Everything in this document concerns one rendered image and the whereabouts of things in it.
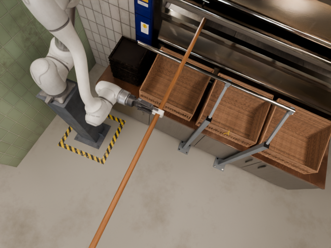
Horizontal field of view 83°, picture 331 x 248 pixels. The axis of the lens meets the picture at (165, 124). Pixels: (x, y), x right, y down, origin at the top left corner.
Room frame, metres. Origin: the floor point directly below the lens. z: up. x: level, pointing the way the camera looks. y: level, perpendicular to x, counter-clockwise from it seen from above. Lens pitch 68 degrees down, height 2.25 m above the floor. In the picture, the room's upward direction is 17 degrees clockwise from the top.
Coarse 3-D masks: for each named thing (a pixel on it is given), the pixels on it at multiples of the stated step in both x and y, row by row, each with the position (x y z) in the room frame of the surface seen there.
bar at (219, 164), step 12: (156, 48) 0.98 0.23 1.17; (180, 60) 0.94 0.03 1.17; (204, 72) 0.90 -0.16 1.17; (228, 84) 0.86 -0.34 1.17; (264, 96) 0.85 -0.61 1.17; (288, 108) 0.82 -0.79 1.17; (204, 120) 0.67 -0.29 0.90; (276, 132) 0.69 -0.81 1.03; (180, 144) 0.69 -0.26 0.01; (264, 144) 0.60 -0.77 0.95; (216, 156) 0.68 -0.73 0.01; (240, 156) 0.58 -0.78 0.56; (216, 168) 0.53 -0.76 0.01
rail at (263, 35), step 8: (176, 0) 1.18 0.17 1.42; (184, 0) 1.18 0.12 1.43; (200, 8) 1.16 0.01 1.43; (216, 16) 1.14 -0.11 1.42; (232, 24) 1.12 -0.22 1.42; (240, 24) 1.13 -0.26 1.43; (256, 32) 1.10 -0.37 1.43; (272, 40) 1.08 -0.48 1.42; (280, 40) 1.09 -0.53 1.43; (288, 48) 1.07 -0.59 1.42; (296, 48) 1.07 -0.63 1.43; (312, 56) 1.05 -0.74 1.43; (328, 64) 1.03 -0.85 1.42
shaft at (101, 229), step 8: (200, 24) 1.30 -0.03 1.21; (192, 40) 1.11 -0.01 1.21; (192, 48) 1.05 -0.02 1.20; (184, 56) 0.95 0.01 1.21; (184, 64) 0.89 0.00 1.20; (176, 72) 0.80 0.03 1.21; (176, 80) 0.74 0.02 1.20; (168, 88) 0.66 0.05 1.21; (168, 96) 0.60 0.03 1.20; (160, 104) 0.53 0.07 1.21; (152, 120) 0.41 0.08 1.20; (152, 128) 0.36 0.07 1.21; (144, 136) 0.30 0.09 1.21; (144, 144) 0.26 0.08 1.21; (136, 152) 0.20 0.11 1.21; (136, 160) 0.16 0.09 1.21; (128, 168) 0.10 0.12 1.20; (128, 176) 0.07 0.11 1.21; (120, 184) 0.02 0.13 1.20; (120, 192) -0.02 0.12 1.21; (112, 200) -0.07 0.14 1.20; (112, 208) -0.10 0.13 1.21; (104, 216) -0.15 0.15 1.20; (104, 224) -0.18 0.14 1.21; (96, 232) -0.22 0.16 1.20; (96, 240) -0.25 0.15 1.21
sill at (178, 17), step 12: (168, 12) 1.35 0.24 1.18; (192, 24) 1.31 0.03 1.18; (204, 24) 1.35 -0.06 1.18; (216, 36) 1.27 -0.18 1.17; (228, 36) 1.29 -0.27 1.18; (240, 48) 1.24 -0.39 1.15; (252, 48) 1.25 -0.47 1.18; (276, 60) 1.21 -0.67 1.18; (288, 60) 1.25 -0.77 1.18; (300, 72) 1.17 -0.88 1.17; (312, 72) 1.20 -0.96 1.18; (324, 84) 1.14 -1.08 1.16
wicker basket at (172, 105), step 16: (160, 48) 1.28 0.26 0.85; (160, 64) 1.25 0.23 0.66; (176, 64) 1.25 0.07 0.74; (144, 80) 0.95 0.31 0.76; (160, 80) 1.11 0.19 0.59; (192, 80) 1.19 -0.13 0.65; (208, 80) 1.11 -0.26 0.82; (144, 96) 0.84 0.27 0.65; (160, 96) 0.93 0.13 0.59; (176, 96) 0.98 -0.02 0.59; (192, 96) 1.04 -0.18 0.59; (176, 112) 0.80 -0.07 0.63; (192, 112) 0.87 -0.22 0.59
